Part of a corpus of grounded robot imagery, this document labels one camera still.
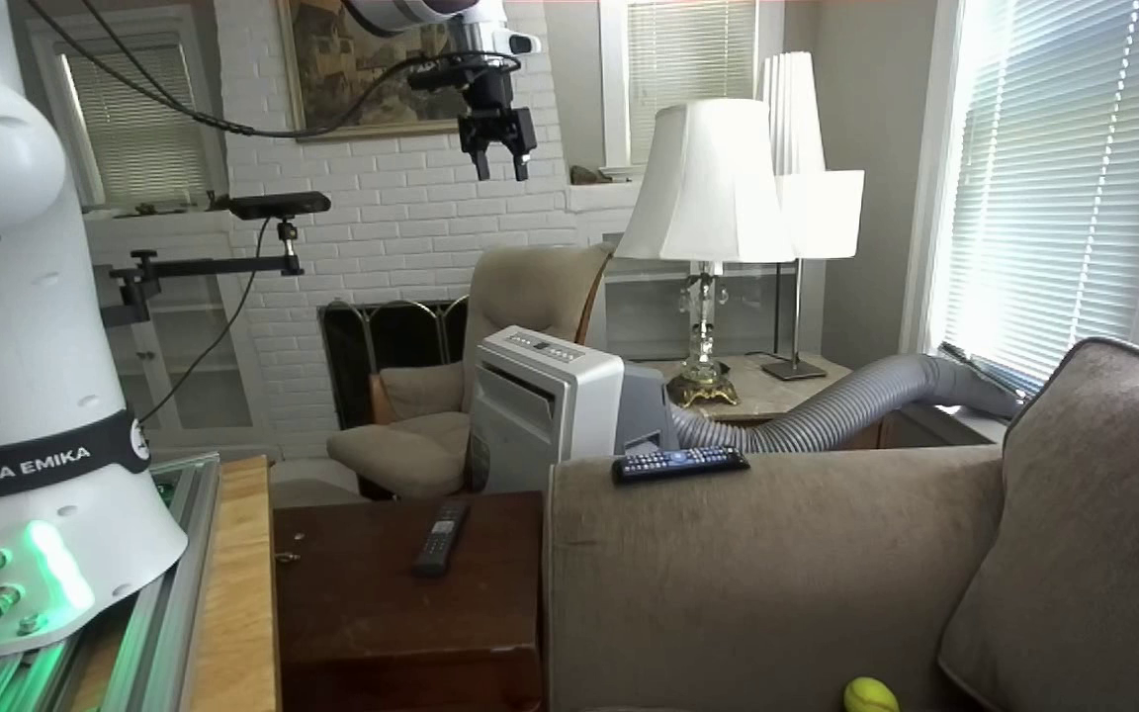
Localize crystal lamp with white shade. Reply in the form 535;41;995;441
614;96;797;413

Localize black stereo camera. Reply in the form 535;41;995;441
221;192;334;226

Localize white built-in cabinet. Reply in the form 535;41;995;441
10;0;265;441

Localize white window blinds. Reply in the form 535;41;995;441
941;0;1139;397

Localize white portable air conditioner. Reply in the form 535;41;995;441
465;325;628;499

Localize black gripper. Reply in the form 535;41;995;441
456;52;543;187

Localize light stone end table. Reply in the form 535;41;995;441
634;353;860;428

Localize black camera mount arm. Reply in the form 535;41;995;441
93;214;308;318

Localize black fireplace screen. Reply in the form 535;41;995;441
315;295;473;430

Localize light wooden table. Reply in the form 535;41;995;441
176;450;286;712

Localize tall lamp with white shade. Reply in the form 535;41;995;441
759;47;868;387

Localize black and white remote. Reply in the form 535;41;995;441
407;499;473;583

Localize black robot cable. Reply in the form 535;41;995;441
18;0;465;143

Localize aluminium rail frame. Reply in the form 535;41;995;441
0;450;226;712

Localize long black remote control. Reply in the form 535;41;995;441
607;442;756;488

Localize framed painting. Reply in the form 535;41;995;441
279;0;465;143

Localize dark brown side table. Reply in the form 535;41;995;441
267;488;548;712

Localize yellow tennis ball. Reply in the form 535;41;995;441
837;673;901;712

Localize beige fabric sofa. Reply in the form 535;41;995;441
543;334;1139;712

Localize beige armchair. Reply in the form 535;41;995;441
325;241;622;508

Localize grey ribbed exhaust hose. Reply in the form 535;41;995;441
664;349;1036;459

